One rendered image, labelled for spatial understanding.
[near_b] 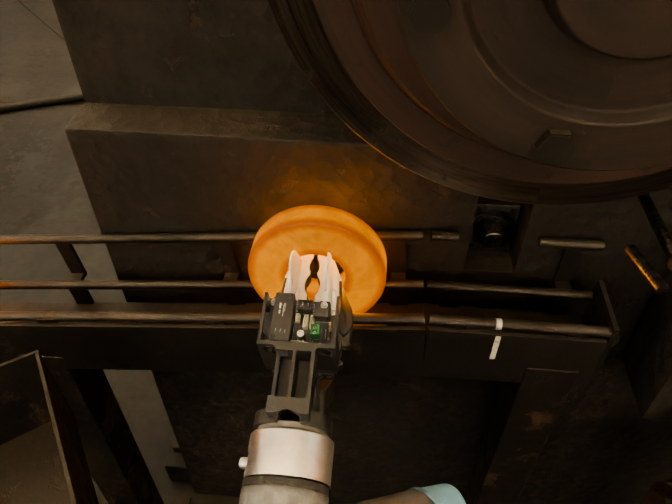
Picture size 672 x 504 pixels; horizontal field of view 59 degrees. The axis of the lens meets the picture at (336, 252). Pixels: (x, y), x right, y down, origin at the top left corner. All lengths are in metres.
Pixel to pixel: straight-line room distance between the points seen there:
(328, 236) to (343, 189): 0.07
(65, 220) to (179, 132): 1.42
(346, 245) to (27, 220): 1.60
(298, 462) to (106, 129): 0.40
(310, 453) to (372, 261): 0.22
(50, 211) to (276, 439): 1.68
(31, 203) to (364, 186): 1.65
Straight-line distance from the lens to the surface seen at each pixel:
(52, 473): 0.73
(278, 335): 0.53
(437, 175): 0.52
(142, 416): 1.48
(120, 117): 0.70
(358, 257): 0.63
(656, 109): 0.43
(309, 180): 0.65
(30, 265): 1.94
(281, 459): 0.51
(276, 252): 0.64
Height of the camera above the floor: 1.21
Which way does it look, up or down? 43 degrees down
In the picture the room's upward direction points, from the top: straight up
